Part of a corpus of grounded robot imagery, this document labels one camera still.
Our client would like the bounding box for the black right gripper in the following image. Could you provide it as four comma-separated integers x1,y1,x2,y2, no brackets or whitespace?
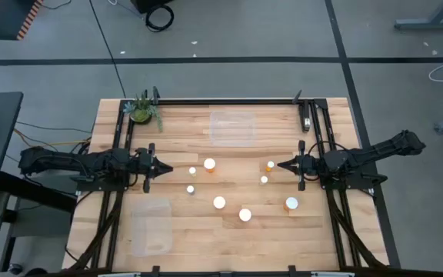
277,140,322,192

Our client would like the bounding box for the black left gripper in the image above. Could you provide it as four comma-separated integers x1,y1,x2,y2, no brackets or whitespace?
133,142,174,194

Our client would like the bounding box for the clear plastic bin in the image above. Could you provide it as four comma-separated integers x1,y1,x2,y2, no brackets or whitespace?
208,110,257,148
131,198,175,258

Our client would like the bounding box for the potted green succulent plant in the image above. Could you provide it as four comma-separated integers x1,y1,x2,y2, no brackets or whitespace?
123,91,165,134

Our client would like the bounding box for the black desk foot beam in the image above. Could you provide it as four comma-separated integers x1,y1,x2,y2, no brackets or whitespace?
0,171,78,213

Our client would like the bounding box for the black box on floor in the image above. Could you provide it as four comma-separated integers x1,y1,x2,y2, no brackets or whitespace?
131,0,175,15

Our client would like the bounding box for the grey table base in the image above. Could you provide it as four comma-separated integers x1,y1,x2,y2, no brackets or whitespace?
393,0,443,31

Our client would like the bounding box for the black mat with orange stripes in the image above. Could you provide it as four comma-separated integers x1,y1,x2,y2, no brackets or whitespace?
0,0,45,53

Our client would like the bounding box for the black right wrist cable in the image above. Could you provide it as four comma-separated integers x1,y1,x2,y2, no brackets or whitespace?
306,140,348,182

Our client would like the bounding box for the black table-level camera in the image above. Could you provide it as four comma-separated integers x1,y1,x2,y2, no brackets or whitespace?
300,100,312,134

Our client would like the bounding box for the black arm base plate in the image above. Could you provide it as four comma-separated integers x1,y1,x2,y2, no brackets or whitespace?
75,175,130,192
321,159,388,190

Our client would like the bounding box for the black aluminium table frame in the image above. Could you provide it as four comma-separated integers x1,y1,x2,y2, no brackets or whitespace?
63,98,399,277

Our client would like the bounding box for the yellow cable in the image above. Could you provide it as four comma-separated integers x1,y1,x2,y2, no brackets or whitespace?
12,128,92,149

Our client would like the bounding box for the coiled black cable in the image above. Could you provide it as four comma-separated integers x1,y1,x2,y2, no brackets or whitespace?
145,3,175,33

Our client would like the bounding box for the long black floor cable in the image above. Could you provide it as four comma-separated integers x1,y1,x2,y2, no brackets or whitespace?
88,0,127,99

